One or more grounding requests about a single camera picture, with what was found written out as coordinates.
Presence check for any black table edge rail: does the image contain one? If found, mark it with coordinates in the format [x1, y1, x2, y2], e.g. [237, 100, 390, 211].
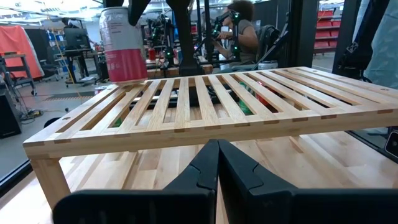
[0, 160, 34, 197]

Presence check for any grey metal cart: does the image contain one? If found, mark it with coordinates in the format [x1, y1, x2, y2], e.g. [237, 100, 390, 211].
[0, 52, 37, 96]

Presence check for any black desk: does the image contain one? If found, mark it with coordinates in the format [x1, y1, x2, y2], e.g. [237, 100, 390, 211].
[54, 48, 103, 86]

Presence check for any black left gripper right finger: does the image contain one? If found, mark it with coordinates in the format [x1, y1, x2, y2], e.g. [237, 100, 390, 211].
[218, 139, 398, 224]

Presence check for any thin yellow cable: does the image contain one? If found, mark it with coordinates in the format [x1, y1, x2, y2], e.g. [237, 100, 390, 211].
[51, 29, 81, 97]

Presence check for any black box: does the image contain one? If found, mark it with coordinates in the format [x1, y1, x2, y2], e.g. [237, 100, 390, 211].
[0, 88, 22, 139]

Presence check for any orange cloth cover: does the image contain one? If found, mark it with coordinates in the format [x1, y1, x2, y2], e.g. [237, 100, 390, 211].
[0, 25, 45, 80]

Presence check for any background robot rig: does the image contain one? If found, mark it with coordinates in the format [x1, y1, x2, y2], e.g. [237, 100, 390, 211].
[146, 14, 178, 68]
[211, 11, 242, 62]

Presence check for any silver and pink soda can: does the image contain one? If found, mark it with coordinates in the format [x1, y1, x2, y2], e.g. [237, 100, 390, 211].
[98, 6, 149, 85]

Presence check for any black monitor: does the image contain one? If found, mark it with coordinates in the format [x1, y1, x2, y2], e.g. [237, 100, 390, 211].
[63, 27, 91, 50]

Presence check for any wooden slatted shelf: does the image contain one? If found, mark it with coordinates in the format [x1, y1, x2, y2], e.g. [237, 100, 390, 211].
[22, 66, 398, 211]

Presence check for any red bin shelving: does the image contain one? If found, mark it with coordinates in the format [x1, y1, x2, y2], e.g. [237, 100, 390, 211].
[313, 9, 343, 55]

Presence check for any floor cable bundle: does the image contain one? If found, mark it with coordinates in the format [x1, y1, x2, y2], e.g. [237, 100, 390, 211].
[18, 107, 44, 122]

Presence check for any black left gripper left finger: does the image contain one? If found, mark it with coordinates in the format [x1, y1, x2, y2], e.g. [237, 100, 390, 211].
[52, 139, 220, 224]

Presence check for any blue-grey cloth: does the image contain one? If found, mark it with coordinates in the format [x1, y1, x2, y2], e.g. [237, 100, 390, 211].
[353, 0, 398, 90]

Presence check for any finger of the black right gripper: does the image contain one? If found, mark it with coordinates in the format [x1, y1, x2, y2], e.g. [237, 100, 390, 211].
[103, 0, 126, 9]
[128, 0, 151, 27]

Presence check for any person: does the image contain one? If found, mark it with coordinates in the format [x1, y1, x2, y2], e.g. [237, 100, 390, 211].
[213, 0, 261, 68]
[61, 17, 80, 32]

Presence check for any black frame post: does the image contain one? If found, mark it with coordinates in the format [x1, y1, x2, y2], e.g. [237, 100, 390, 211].
[331, 0, 361, 74]
[287, 0, 321, 68]

